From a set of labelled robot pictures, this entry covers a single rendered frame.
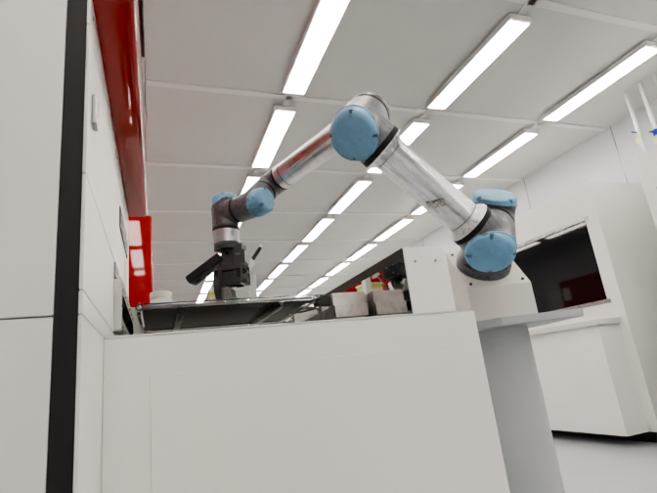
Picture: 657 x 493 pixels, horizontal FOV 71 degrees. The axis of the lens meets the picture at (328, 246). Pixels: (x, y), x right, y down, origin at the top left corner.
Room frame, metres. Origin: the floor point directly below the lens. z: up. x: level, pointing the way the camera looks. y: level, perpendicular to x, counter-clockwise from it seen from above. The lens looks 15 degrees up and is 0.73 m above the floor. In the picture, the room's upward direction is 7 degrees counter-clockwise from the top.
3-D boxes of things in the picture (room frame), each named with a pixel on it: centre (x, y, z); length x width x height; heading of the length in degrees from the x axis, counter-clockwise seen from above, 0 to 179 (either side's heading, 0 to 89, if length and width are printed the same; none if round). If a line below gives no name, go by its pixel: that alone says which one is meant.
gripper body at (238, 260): (1.26, 0.28, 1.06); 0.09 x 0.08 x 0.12; 82
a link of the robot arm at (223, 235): (1.26, 0.29, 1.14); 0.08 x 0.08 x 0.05
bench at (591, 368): (4.49, -2.10, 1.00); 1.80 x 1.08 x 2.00; 21
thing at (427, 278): (1.17, -0.09, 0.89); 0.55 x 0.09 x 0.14; 21
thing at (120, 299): (1.00, 0.46, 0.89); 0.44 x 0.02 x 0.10; 21
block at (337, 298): (1.06, -0.03, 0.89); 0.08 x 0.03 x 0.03; 111
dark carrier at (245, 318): (1.09, 0.27, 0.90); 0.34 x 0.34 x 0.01; 21
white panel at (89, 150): (0.83, 0.41, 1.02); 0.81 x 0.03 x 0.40; 21
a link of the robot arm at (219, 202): (1.26, 0.28, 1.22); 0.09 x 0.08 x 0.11; 61
